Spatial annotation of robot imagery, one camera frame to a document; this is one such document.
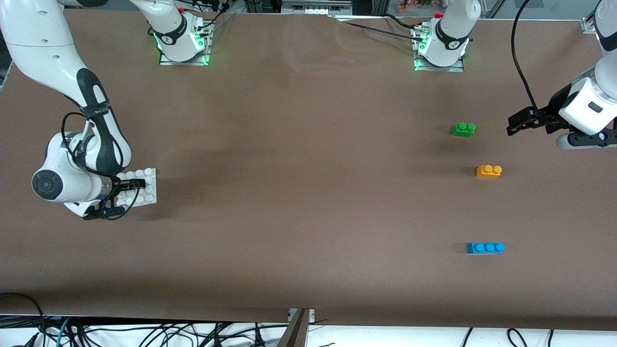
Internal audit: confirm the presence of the white studded base plate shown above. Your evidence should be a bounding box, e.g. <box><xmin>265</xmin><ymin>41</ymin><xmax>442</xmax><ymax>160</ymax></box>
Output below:
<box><xmin>116</xmin><ymin>168</ymin><xmax>158</xmax><ymax>209</ymax></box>

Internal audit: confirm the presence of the blue three-stud block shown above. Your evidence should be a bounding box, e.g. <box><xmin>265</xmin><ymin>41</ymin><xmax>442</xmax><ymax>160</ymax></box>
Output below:
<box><xmin>466</xmin><ymin>242</ymin><xmax>506</xmax><ymax>254</ymax></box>

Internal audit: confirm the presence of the orange colourful background object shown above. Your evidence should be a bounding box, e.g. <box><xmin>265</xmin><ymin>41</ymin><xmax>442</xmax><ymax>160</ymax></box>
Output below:
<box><xmin>398</xmin><ymin>0</ymin><xmax>434</xmax><ymax>13</ymax></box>

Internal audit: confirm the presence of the brown paper table cover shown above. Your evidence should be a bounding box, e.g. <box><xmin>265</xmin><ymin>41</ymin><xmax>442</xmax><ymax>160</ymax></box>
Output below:
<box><xmin>0</xmin><ymin>9</ymin><xmax>617</xmax><ymax>331</ymax></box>

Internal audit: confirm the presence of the grey background device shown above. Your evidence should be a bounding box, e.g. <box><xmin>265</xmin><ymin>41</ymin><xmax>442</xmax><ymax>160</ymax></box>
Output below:
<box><xmin>281</xmin><ymin>0</ymin><xmax>353</xmax><ymax>16</ymax></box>

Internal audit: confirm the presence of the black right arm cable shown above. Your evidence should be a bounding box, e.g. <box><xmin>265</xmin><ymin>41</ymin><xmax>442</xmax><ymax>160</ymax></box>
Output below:
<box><xmin>61</xmin><ymin>112</ymin><xmax>128</xmax><ymax>177</ymax></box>

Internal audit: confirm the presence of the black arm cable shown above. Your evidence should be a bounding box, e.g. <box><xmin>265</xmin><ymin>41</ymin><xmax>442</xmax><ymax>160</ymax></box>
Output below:
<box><xmin>510</xmin><ymin>0</ymin><xmax>538</xmax><ymax>110</ymax></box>
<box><xmin>61</xmin><ymin>112</ymin><xmax>128</xmax><ymax>177</ymax></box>

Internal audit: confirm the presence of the aluminium frame profile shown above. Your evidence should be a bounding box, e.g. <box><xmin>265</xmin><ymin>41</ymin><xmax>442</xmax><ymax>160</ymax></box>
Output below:
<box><xmin>581</xmin><ymin>0</ymin><xmax>617</xmax><ymax>34</ymax></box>
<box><xmin>276</xmin><ymin>308</ymin><xmax>315</xmax><ymax>347</ymax></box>

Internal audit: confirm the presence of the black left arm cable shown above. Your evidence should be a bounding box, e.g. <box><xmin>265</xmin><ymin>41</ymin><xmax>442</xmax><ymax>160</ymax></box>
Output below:
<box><xmin>510</xmin><ymin>0</ymin><xmax>538</xmax><ymax>110</ymax></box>

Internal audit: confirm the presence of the teal floor cable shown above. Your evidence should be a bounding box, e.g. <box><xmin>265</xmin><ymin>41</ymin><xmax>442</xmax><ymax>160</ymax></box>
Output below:
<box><xmin>55</xmin><ymin>317</ymin><xmax>72</xmax><ymax>347</ymax></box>

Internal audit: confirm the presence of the black base cable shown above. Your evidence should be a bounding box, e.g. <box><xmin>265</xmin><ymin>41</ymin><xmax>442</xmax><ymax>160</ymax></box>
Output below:
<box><xmin>383</xmin><ymin>13</ymin><xmax>419</xmax><ymax>29</ymax></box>
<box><xmin>193</xmin><ymin>0</ymin><xmax>237</xmax><ymax>32</ymax></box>
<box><xmin>333</xmin><ymin>17</ymin><xmax>425</xmax><ymax>38</ymax></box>

